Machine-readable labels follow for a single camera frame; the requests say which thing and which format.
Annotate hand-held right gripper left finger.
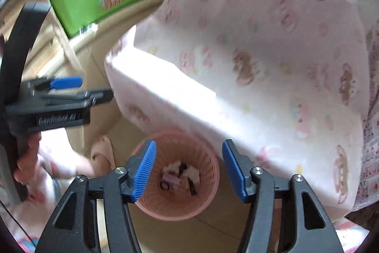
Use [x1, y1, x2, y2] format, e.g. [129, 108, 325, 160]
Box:
[36, 140, 157, 253]

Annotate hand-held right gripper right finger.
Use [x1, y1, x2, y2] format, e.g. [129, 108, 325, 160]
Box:
[222, 139, 344, 253]

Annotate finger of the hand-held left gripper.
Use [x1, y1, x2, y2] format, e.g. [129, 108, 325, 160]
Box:
[38, 87, 114, 108]
[30, 77, 83, 92]

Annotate small white tissue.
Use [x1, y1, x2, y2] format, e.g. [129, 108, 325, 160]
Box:
[166, 162, 182, 174]

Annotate large white tissue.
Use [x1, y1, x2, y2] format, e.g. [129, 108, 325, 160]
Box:
[181, 166, 201, 185]

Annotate pink plastic basket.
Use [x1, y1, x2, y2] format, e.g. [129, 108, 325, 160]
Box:
[130, 131, 220, 221]

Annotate person's left hand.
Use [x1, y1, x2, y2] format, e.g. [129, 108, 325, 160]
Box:
[13, 133, 42, 187]

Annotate pink slipper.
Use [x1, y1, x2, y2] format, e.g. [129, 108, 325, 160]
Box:
[90, 135, 116, 169]

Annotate patterned pink quilt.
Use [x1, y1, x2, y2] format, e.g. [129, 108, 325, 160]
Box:
[352, 25, 379, 209]

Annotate pink bear printed sheet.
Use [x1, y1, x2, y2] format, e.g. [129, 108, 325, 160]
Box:
[104, 0, 370, 219]

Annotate black cable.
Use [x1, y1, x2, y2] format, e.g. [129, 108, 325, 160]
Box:
[0, 200, 34, 242]

